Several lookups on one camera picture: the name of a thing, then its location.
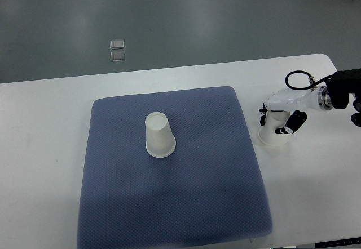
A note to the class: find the white paper cup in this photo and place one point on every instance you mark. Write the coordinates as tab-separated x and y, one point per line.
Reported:
160	141
274	120

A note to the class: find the white paper cup on mat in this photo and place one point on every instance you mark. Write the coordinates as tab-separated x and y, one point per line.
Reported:
160	141

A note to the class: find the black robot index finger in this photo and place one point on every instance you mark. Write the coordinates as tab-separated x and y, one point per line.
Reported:
262	118

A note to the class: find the black table control panel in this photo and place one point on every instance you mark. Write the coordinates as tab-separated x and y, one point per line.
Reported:
339	243

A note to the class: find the blue quilted mat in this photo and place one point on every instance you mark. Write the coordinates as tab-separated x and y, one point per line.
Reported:
209	190

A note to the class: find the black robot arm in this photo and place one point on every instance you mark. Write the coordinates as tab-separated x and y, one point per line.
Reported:
330	92

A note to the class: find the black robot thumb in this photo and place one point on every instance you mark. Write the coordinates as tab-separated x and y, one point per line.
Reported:
293	123

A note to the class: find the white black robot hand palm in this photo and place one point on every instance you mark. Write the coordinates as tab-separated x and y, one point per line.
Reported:
290	100

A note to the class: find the upper metal floor plate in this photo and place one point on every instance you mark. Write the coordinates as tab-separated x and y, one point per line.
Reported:
117	44

